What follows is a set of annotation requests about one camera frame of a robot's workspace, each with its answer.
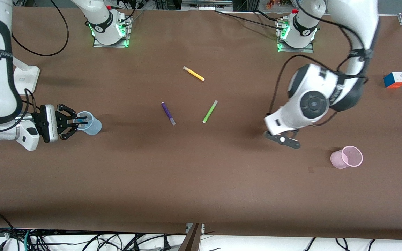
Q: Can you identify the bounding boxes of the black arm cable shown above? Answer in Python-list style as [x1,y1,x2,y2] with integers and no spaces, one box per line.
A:
[11,0,70,57]
[267,0,374,117]

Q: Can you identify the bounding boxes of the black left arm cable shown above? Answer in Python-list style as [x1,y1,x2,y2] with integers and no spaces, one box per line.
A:
[267,0,374,117]

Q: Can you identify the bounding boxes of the brown table cover sheet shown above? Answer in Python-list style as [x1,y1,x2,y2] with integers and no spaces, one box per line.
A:
[0,7,402,241]

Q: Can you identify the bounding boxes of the grey metal frame box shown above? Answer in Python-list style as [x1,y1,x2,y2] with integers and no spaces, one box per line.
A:
[181,0,233,11]

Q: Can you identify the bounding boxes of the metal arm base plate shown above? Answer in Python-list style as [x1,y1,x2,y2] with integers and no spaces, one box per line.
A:
[277,20,314,53]
[92,14,131,48]

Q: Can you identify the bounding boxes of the white plastic stand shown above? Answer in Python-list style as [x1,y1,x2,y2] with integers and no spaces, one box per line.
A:
[13,57,40,96]

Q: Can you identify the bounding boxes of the metal table bracket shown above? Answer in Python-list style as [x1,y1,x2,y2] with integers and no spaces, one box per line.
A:
[178,223,206,251]

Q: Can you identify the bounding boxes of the yellow marker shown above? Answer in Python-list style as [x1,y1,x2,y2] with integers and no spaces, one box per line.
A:
[183,66,205,82]

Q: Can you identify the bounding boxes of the translucent pink plastic cup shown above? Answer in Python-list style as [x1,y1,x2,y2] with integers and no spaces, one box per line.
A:
[330,146,364,169]

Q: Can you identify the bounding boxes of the green marker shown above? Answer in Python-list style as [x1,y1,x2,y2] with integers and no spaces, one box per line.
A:
[202,100,218,124]

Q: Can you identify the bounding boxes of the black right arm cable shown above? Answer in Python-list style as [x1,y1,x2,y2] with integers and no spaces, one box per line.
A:
[11,0,70,57]

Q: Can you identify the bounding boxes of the black cable across table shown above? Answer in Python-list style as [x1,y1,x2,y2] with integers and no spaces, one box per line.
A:
[215,10,287,30]

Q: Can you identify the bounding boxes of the colourful puzzle cube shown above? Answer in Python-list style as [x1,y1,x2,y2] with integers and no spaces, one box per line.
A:
[383,71,402,89]

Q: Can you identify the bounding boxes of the translucent blue plastic cup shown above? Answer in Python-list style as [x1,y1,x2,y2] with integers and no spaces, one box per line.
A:
[75,111,103,136]

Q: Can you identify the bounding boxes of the purple marker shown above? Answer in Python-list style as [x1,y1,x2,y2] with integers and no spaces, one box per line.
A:
[161,102,177,126]

